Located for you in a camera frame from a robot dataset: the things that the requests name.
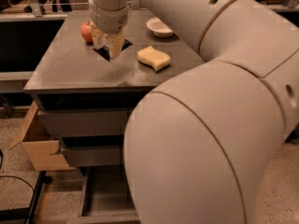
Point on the cardboard box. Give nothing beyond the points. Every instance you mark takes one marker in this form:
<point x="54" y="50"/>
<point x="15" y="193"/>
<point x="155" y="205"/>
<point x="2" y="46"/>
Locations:
<point x="42" y="151"/>

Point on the yellow sponge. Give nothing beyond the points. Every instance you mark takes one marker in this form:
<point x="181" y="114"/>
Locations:
<point x="154" y="58"/>

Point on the red apple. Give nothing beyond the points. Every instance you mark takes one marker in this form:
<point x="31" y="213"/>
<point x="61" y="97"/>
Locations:
<point x="86" y="32"/>

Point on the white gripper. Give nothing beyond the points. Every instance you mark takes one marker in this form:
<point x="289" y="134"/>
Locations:
<point x="107" y="20"/>

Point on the white bowl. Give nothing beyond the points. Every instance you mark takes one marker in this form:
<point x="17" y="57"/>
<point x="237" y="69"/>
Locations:
<point x="159" y="28"/>

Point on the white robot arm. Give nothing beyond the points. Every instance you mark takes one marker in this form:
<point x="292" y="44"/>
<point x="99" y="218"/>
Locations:
<point x="196" y="147"/>

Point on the grey drawer cabinet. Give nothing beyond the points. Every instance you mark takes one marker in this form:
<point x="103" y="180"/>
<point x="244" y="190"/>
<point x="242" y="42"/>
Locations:
<point x="84" y="101"/>

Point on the metal railing fence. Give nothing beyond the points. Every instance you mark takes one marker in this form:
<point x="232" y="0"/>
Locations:
<point x="31" y="3"/>

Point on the dark blue rxbar wrapper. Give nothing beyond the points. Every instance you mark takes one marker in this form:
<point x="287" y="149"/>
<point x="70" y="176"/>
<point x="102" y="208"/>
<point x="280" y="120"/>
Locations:
<point x="104" y="51"/>

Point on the open bottom drawer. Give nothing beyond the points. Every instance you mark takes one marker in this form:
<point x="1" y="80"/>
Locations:
<point x="105" y="197"/>

